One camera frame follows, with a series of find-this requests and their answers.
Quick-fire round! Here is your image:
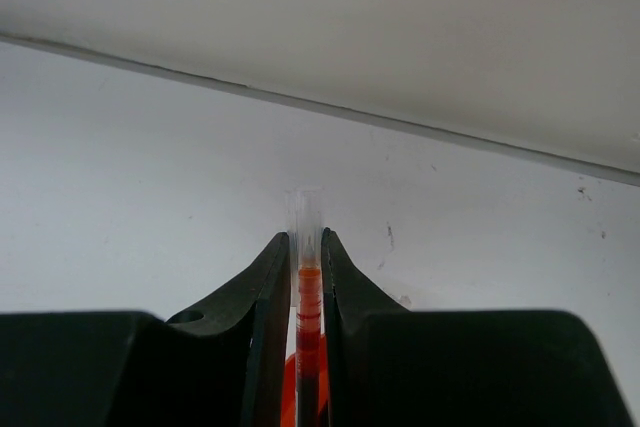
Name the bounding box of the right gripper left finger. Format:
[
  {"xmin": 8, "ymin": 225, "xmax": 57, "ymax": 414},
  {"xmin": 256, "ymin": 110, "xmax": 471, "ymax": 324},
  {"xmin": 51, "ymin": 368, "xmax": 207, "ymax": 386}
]
[{"xmin": 1, "ymin": 233, "xmax": 290, "ymax": 426}]

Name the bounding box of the orange round organizer container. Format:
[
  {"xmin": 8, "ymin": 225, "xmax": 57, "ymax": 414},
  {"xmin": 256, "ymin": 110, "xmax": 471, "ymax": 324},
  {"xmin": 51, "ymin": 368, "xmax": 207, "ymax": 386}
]
[{"xmin": 280, "ymin": 334, "xmax": 330, "ymax": 427}]

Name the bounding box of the orange red pen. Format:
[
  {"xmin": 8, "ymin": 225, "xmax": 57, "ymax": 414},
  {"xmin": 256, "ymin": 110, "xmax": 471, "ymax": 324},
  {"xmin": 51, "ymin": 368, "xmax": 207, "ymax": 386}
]
[{"xmin": 286, "ymin": 188, "xmax": 324, "ymax": 426}]

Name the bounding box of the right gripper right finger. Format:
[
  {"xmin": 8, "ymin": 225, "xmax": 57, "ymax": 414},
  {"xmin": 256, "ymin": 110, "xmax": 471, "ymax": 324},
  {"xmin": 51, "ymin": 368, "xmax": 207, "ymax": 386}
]
[{"xmin": 321, "ymin": 230, "xmax": 633, "ymax": 426}]

